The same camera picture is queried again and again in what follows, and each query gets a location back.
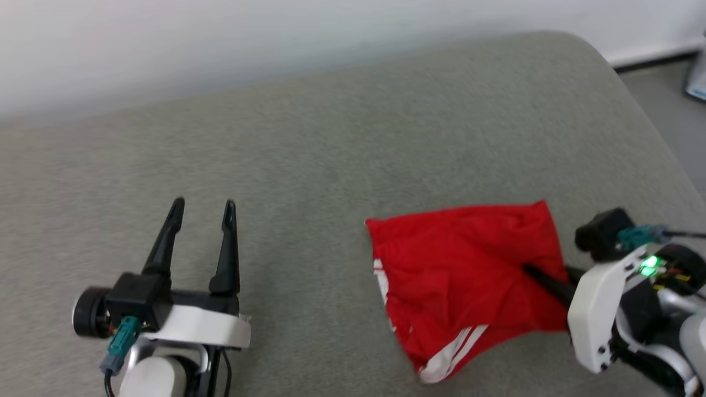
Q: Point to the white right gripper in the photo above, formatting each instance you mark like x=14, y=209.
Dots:
x=598, y=314

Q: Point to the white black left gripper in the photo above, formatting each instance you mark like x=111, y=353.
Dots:
x=204, y=325

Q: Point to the red shirt with white trim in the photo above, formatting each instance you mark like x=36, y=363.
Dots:
x=463, y=275

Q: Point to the grey fabric sofa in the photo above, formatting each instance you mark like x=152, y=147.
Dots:
x=331, y=165

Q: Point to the white baseboard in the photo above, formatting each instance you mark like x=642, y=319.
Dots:
x=656, y=52

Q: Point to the white blue appliance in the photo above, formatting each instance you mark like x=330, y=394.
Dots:
x=696, y=74

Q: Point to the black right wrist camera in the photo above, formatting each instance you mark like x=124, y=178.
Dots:
x=604, y=234

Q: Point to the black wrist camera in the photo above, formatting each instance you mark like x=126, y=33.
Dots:
x=604, y=234
x=132, y=303

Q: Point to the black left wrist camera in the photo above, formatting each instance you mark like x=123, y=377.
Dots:
x=132, y=303

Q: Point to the teal right camera connector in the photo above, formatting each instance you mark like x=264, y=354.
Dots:
x=640, y=237

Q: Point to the teal camera connector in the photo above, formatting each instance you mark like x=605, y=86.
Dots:
x=640, y=237
x=121, y=342

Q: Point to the teal left camera connector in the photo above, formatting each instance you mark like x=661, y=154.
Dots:
x=121, y=342

